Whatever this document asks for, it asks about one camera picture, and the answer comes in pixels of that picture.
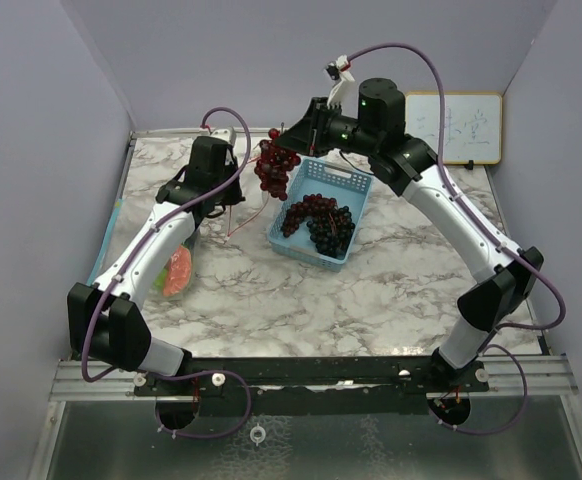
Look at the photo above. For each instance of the clear bag orange zipper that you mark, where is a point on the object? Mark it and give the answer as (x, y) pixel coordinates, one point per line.
(258, 204)

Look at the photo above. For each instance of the watermelon slice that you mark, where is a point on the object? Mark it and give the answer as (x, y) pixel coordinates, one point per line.
(179, 272)

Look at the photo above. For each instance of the blue plastic basket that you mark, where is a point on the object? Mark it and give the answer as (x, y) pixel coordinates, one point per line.
(350, 188)

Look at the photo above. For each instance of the green leaf vegetable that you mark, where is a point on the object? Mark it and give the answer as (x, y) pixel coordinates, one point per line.
(160, 279)

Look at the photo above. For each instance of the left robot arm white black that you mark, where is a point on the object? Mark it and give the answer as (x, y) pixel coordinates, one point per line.
(105, 319)

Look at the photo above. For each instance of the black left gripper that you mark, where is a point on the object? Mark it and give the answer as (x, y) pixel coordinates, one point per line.
(235, 196)

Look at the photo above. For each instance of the clear bag blue zipper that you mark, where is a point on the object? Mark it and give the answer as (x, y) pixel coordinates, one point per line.
(164, 262)

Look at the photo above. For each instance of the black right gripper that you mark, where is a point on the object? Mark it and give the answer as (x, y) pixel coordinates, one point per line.
(307, 136)

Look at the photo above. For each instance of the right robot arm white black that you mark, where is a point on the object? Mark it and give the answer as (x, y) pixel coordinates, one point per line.
(409, 167)

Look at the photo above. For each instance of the aluminium frame rail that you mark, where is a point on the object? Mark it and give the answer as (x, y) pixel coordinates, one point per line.
(535, 375)

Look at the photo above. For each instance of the small whiteboard wooden frame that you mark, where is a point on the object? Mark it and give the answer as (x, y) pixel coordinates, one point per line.
(472, 125)

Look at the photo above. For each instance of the dark grape bunch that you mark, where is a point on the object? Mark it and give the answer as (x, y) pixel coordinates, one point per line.
(333, 234)

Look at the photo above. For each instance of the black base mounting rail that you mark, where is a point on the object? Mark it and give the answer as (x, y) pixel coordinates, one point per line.
(300, 386)

